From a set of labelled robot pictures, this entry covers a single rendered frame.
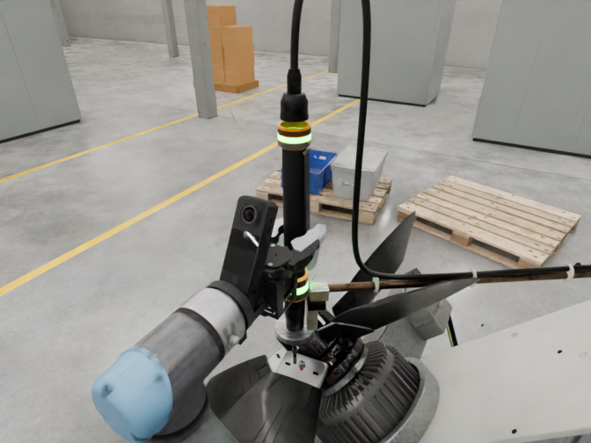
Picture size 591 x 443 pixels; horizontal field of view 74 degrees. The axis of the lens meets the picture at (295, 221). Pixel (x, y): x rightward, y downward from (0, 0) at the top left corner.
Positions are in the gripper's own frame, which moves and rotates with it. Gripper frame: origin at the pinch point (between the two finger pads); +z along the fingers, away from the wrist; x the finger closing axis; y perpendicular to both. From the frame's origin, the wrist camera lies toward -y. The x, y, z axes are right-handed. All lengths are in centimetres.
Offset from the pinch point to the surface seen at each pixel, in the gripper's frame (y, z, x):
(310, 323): 17.9, -2.7, 2.6
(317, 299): 12.7, -2.0, 3.5
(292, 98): -19.4, -3.9, 0.2
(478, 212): 140, 296, 12
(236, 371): 45.6, -0.5, -17.8
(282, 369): 30.3, -4.8, -2.0
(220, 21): 23, 628, -541
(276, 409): 29.0, -12.8, 1.8
